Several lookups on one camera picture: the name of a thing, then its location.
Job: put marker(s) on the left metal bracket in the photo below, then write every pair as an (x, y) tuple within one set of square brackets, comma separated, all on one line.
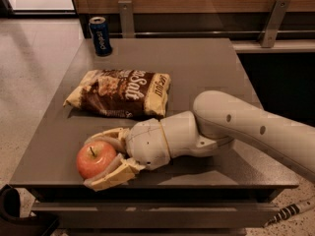
[(126, 18)]

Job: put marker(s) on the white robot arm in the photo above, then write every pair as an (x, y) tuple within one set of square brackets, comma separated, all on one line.
[(217, 118)]

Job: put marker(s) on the blue pepsi can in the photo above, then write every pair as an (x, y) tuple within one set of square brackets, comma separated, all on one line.
[(100, 35)]

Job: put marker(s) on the metal bracket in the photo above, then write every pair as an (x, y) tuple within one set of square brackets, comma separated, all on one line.
[(269, 34), (126, 18)]

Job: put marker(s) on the grey table drawer shelf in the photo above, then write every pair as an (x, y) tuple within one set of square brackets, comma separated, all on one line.
[(159, 215)]

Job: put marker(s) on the brown sea salt snack bag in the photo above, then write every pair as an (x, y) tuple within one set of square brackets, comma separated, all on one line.
[(121, 93)]

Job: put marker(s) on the red apple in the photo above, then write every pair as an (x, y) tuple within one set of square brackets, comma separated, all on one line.
[(94, 157)]

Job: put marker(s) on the black object on floor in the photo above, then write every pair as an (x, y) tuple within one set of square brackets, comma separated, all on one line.
[(11, 222)]

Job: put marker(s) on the right metal bracket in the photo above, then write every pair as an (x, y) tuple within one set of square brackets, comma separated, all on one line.
[(269, 34)]

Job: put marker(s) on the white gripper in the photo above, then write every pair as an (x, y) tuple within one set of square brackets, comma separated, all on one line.
[(146, 142)]

